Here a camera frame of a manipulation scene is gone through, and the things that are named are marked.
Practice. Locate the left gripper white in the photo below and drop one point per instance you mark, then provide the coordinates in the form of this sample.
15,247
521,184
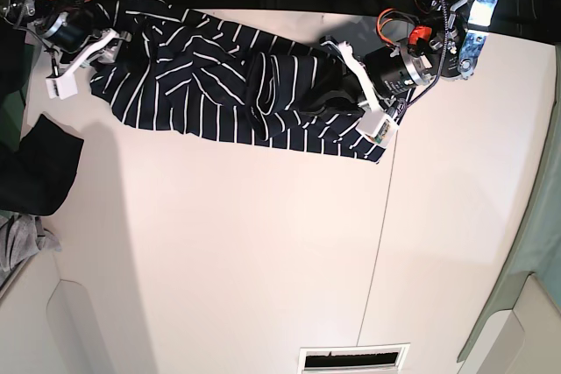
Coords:
344,85

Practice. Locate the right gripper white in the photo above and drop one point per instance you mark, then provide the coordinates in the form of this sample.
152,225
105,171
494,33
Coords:
105,46

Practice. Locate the navy white striped t-shirt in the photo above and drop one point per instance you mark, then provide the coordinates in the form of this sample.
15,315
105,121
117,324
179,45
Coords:
189,72

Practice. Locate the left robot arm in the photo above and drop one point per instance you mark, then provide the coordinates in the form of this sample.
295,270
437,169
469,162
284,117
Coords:
442,41

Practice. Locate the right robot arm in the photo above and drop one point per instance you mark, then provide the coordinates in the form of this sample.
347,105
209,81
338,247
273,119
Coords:
62,28

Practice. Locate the black garment on table edge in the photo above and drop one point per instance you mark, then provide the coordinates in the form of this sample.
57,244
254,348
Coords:
37,177

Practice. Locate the grey cloth at left edge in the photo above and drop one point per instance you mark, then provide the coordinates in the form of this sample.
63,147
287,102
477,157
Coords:
23,236

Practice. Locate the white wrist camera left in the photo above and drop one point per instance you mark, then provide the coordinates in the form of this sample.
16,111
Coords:
378,127

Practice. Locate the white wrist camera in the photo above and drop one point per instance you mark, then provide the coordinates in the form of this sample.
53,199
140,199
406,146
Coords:
378,127
62,87

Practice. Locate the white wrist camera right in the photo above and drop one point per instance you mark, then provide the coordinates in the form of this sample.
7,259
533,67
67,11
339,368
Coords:
62,87

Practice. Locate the white slotted vent frame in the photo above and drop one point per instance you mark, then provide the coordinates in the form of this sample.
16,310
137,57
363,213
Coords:
360,359

